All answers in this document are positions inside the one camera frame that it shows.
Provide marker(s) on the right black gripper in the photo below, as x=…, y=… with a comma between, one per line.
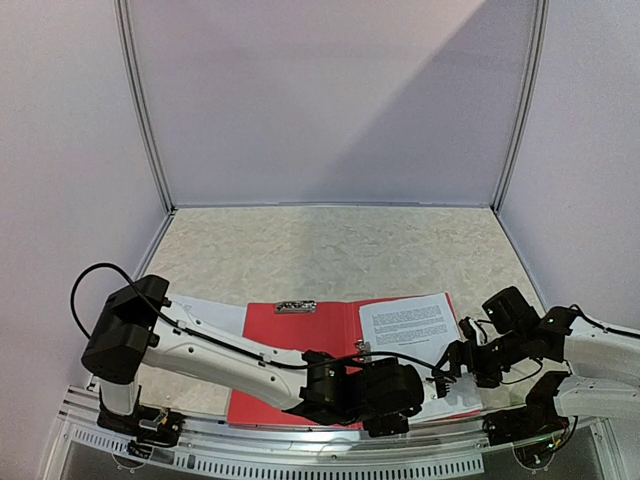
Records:
x=470, y=357

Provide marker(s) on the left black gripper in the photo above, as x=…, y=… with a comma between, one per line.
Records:
x=396, y=426

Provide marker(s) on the printed paper sheet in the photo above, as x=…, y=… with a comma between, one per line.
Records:
x=422, y=328
x=229, y=318

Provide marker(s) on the chrome spine lever clip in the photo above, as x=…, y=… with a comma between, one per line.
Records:
x=362, y=347

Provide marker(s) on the red file folder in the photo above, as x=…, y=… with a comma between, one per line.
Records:
x=333, y=329

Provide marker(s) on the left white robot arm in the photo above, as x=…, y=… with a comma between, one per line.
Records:
x=140, y=325

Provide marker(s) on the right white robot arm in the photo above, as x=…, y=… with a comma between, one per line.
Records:
x=602, y=360

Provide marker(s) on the chrome top board clip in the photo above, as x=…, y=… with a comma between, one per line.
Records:
x=295, y=307

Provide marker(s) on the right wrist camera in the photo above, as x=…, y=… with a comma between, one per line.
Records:
x=473, y=330

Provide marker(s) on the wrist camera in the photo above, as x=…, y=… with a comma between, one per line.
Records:
x=473, y=330
x=437, y=387

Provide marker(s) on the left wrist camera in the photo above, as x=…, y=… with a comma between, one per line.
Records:
x=437, y=387

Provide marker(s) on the aluminium front rail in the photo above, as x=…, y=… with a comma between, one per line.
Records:
x=209, y=448

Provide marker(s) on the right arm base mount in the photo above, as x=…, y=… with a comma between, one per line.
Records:
x=525, y=425

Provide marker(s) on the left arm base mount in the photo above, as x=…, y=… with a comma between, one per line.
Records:
x=160, y=427

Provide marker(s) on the right aluminium corner post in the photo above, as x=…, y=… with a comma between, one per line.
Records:
x=531, y=69

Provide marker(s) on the aluminium corner post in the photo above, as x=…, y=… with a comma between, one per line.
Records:
x=133, y=73
x=531, y=69

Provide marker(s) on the left aluminium corner post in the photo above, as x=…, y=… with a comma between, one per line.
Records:
x=133, y=73

